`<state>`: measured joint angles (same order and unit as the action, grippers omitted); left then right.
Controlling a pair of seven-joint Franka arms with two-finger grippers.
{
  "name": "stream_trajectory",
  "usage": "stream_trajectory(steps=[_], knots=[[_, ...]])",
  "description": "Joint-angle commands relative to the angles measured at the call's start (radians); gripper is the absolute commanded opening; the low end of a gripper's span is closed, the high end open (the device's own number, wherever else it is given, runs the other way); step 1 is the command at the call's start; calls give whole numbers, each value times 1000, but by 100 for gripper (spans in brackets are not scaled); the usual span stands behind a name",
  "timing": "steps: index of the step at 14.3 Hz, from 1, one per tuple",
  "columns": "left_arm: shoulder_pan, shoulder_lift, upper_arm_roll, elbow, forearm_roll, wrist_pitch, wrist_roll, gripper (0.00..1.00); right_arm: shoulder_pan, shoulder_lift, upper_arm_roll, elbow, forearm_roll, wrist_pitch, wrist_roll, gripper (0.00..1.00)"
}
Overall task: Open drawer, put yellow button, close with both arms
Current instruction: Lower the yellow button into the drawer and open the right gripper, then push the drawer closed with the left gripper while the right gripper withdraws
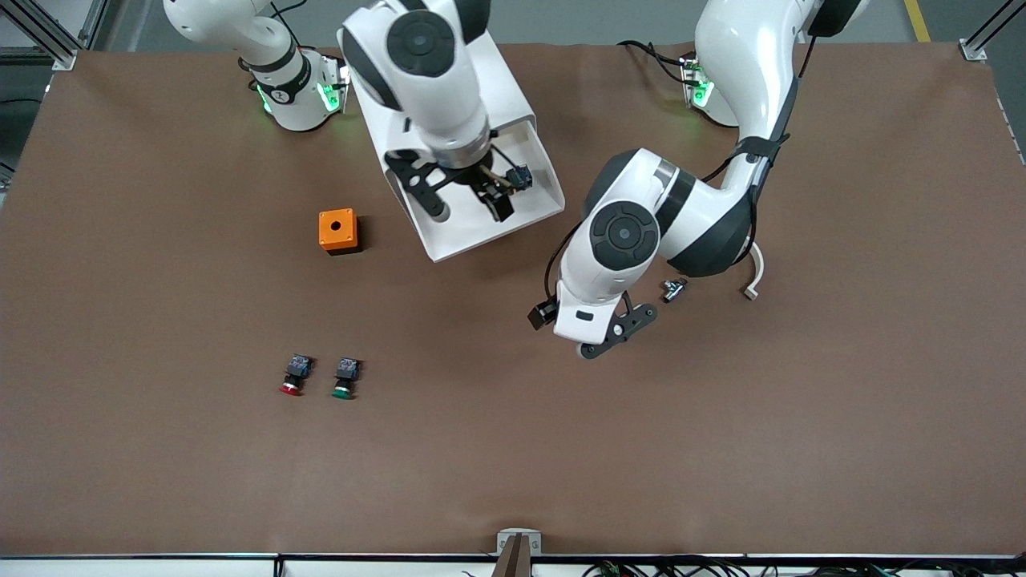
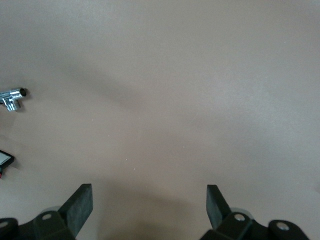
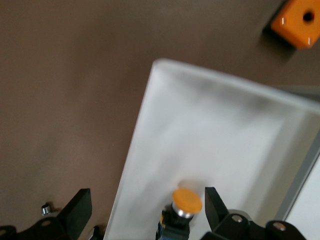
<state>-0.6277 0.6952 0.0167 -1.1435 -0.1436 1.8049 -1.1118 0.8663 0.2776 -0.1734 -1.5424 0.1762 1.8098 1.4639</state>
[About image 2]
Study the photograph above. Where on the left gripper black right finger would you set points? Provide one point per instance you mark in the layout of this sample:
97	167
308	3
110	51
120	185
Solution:
216	207

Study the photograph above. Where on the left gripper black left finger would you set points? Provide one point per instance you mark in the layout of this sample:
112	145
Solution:
77	207

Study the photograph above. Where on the chrome tee fitting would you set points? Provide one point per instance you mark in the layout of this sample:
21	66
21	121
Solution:
12	96

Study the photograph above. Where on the black switch with white face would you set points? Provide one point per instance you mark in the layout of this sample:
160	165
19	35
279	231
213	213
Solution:
4	158

